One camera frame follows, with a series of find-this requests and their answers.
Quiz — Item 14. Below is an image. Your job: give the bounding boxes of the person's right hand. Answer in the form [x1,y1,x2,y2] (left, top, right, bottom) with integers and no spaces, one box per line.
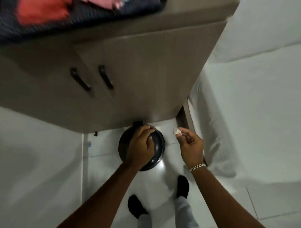
[177,127,205,168]

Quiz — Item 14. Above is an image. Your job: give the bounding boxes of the person's left hand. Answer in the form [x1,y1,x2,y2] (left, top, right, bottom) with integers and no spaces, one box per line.
[123,125,158,169]

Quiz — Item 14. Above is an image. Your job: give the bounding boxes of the black round trash bin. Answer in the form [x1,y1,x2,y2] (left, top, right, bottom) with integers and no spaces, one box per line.
[118,120,166,172]

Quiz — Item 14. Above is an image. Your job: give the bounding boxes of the person's left forearm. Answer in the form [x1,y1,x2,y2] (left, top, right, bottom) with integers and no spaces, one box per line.
[56,162,141,228]

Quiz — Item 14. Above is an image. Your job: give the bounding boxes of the person's right forearm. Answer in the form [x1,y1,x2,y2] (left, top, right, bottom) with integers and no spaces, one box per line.
[190,166,267,228]

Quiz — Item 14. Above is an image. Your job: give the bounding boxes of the person's right black shoe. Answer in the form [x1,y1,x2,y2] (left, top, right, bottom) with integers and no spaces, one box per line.
[175,175,190,200]

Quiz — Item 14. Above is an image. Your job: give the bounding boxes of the person's black shoe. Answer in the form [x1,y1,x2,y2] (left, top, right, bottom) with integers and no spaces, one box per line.
[128,194,149,220]
[175,175,190,200]

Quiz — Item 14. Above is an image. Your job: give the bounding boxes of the white bed sheet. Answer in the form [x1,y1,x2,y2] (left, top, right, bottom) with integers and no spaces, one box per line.
[188,43,301,186]

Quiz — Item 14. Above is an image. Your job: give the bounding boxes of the person's left black shoe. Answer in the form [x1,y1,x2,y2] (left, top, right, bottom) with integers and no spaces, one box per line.
[128,194,149,220]

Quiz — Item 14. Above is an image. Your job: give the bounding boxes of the taupe wooden cabinet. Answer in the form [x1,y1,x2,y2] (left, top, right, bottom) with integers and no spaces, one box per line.
[0,0,240,136]

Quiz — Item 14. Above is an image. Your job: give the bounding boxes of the grey trousers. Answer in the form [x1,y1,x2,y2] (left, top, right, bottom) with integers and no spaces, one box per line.
[137,196,201,228]

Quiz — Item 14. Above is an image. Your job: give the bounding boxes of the dark patterned cloth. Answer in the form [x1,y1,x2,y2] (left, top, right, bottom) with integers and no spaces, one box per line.
[0,0,168,45]

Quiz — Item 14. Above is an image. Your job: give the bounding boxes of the red cloth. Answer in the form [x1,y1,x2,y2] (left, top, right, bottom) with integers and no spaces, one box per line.
[15,0,74,27]

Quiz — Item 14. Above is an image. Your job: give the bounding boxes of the brown wooden bed frame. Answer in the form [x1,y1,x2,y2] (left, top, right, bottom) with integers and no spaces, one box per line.
[176,97,197,136]

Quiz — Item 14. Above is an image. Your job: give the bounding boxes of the silver chain bracelet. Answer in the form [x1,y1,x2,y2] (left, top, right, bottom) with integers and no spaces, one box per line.
[189,163,207,172]

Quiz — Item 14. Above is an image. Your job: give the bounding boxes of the black cabinet door handle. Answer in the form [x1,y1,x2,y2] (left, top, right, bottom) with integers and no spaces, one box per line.
[70,68,92,93]
[98,65,115,91]

